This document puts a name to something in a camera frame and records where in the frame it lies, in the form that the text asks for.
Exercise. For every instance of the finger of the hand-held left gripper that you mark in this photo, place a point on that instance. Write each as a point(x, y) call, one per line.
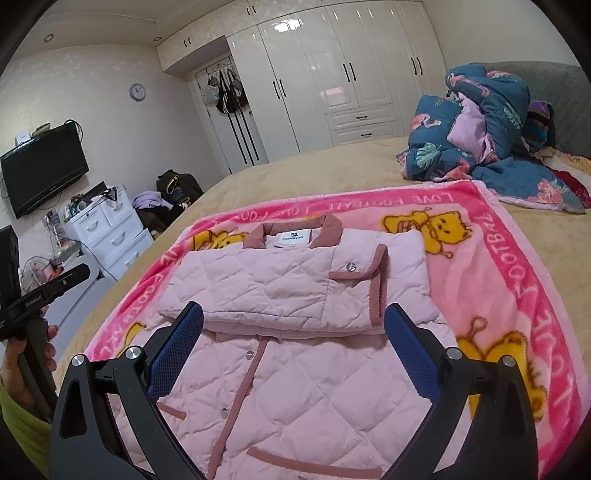
point(69, 280)

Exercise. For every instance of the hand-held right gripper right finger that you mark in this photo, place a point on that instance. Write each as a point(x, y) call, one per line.
point(411, 346)

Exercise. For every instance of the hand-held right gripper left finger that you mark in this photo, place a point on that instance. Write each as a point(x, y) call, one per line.
point(178, 342)

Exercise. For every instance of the pink quilted jacket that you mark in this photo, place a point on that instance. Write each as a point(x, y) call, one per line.
point(277, 277)

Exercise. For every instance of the person's left forearm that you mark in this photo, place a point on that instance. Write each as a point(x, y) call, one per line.
point(23, 434)

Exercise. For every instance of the pile of dark clothes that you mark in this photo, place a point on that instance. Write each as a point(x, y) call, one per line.
point(159, 217)

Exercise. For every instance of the person's left hand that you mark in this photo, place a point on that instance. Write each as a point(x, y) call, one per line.
point(11, 374)

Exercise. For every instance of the small desk fan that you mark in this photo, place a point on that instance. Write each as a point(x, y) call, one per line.
point(36, 276)

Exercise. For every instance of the pile of desk clutter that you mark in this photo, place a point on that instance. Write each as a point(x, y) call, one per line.
point(62, 240)

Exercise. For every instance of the white drawer cabinet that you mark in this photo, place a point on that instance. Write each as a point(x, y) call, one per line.
point(111, 230)

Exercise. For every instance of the cluster of small bottles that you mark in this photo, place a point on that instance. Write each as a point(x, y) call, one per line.
point(76, 207)

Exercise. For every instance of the black angular item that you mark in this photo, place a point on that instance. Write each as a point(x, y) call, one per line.
point(102, 191)

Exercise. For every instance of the pink printed blanket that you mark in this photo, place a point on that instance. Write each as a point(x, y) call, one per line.
point(485, 277)

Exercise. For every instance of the light purple garment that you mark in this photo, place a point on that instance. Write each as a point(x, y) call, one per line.
point(147, 199)

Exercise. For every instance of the black flat television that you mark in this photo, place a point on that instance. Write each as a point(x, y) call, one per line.
point(41, 170)

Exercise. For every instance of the white router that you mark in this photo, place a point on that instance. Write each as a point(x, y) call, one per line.
point(22, 141)

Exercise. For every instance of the bed with beige bedspread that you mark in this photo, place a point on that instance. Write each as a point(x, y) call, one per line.
point(323, 170)

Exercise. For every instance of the blue flamingo print quilt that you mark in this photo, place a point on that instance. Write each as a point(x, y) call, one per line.
point(461, 138)

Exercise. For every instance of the white door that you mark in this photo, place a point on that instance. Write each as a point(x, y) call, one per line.
point(258, 138)

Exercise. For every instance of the red cream printed cloth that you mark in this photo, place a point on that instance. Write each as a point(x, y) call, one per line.
point(570, 173)

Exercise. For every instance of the white hanging bag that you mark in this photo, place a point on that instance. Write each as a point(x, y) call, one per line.
point(211, 92)

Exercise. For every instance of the black hanging bag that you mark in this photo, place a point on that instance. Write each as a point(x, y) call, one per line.
point(231, 97)

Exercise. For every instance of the purple striped cloth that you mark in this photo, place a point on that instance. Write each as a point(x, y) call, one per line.
point(540, 124)

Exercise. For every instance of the grey quilted headboard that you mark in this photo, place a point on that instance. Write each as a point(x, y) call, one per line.
point(568, 106)

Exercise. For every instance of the white wardrobe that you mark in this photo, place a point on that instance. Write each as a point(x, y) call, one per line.
point(323, 69)

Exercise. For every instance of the round wall clock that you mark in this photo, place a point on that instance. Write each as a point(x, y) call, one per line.
point(138, 92)

